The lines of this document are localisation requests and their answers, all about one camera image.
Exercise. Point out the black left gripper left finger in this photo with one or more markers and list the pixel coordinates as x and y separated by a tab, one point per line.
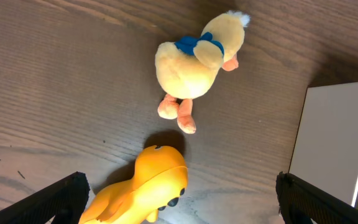
61	202

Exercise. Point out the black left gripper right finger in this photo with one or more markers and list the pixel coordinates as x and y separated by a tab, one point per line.
301	202

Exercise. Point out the white cardboard box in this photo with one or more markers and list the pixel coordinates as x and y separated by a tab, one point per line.
326	146

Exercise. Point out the orange rubber dog toy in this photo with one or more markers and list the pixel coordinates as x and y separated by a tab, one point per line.
160	179

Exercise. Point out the yellow plush duck toy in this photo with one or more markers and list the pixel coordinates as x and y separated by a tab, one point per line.
186	69

